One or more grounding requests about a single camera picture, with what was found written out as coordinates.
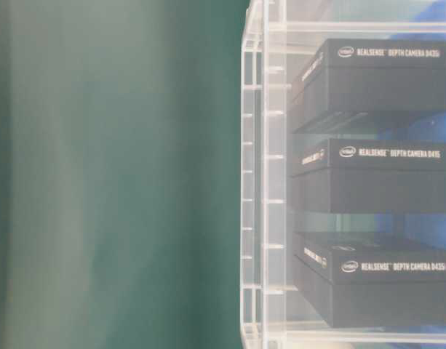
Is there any black RealSense box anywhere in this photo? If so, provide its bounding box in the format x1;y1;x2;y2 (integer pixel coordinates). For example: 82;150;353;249
292;232;446;328
289;138;446;214
288;39;446;134

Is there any clear plastic storage case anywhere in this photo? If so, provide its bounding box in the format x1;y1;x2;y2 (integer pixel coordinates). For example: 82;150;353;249
240;1;446;348

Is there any blue liner sheet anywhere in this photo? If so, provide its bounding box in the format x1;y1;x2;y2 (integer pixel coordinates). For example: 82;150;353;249
375;32;446;321

